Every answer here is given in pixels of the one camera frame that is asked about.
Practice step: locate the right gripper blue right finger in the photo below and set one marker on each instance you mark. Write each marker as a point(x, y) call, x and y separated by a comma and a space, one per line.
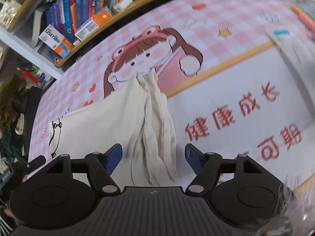
point(206, 167)

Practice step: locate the white charger block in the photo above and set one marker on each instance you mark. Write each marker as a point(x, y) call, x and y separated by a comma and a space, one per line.
point(122, 5)

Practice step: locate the wooden bookshelf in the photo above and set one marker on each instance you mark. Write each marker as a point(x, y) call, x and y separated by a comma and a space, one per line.
point(22, 36)

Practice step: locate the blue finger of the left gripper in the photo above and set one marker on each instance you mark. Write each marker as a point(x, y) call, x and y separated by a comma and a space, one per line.
point(34, 164)

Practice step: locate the pink checkered cartoon tablecloth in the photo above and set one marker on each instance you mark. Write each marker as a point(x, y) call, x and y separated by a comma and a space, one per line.
point(238, 76)

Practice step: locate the olive brown garment pile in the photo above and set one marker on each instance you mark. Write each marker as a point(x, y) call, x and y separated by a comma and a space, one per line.
point(13, 101)

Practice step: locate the cream white t-shirt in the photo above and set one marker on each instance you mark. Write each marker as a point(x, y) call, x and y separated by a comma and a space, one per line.
point(136, 117)

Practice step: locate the flat white orange box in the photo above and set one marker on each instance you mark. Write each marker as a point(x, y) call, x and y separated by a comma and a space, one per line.
point(95, 22)

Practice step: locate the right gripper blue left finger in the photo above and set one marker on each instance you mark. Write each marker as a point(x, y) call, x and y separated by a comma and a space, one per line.
point(100, 168)

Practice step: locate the orange highlighter pen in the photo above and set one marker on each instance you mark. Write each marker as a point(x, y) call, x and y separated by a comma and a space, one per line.
point(304, 18)

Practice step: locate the white orange Usmile box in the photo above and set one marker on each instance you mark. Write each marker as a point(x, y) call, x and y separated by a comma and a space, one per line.
point(56, 41)

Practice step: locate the white wristwatch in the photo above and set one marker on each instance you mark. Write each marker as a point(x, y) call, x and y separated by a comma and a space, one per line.
point(20, 124)

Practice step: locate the white pearl handbag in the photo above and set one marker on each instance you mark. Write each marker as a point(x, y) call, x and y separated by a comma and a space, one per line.
point(8, 12)

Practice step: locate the dark green garment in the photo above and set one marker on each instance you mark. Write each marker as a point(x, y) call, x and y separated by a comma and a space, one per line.
point(11, 148)

